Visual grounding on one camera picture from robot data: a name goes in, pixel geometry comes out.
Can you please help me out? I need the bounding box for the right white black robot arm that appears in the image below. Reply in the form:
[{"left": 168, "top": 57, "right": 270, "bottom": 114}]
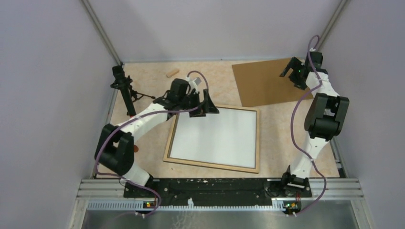
[{"left": 280, "top": 49, "right": 350, "bottom": 197}]

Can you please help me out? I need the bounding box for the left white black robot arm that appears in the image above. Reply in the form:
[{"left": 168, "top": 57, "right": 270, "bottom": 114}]
[{"left": 95, "top": 77, "right": 219, "bottom": 197}]

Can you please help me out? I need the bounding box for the black mini tripod orange tip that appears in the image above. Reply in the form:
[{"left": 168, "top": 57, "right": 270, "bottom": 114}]
[{"left": 110, "top": 65, "right": 156, "bottom": 117}]

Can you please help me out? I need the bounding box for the small wooden cylinder block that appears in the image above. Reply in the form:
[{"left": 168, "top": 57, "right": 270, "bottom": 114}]
[{"left": 165, "top": 68, "right": 180, "bottom": 78}]

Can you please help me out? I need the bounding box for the landscape photo print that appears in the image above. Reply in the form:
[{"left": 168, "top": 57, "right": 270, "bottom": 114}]
[{"left": 169, "top": 106, "right": 257, "bottom": 169}]

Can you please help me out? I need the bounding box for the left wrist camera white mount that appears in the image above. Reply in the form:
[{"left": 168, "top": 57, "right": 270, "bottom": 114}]
[{"left": 186, "top": 77, "right": 202, "bottom": 94}]

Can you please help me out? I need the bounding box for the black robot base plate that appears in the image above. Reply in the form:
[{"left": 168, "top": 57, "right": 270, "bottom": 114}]
[{"left": 123, "top": 178, "right": 312, "bottom": 207}]

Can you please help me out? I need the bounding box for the white toothed cable duct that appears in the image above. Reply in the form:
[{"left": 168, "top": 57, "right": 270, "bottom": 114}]
[{"left": 87, "top": 199, "right": 286, "bottom": 212}]

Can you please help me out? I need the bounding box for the brown cardboard backing board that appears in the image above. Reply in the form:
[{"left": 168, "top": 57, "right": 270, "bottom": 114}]
[{"left": 232, "top": 58, "right": 309, "bottom": 107}]

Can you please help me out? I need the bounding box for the wooden picture frame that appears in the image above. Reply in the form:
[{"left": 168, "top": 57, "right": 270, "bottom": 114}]
[{"left": 163, "top": 104, "right": 261, "bottom": 174}]

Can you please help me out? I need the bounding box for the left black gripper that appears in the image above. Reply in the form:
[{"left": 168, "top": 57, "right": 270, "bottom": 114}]
[{"left": 179, "top": 89, "right": 219, "bottom": 117}]

